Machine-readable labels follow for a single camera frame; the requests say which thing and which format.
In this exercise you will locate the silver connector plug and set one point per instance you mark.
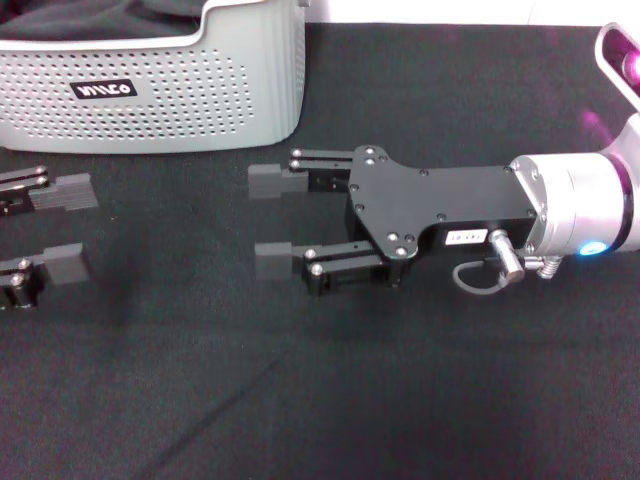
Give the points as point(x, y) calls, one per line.
point(507, 255)

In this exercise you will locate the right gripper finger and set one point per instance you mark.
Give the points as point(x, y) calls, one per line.
point(265, 181)
point(272, 261)

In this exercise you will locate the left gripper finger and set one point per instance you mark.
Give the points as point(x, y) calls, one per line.
point(65, 265)
point(65, 192)

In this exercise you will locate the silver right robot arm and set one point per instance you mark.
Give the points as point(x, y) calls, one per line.
point(575, 200)

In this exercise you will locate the black knit cloth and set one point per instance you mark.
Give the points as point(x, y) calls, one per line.
point(75, 20)

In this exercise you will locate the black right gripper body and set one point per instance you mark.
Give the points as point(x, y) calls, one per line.
point(450, 200)

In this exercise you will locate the gray perforated plastic storage box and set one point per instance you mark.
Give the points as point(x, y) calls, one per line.
point(175, 115)

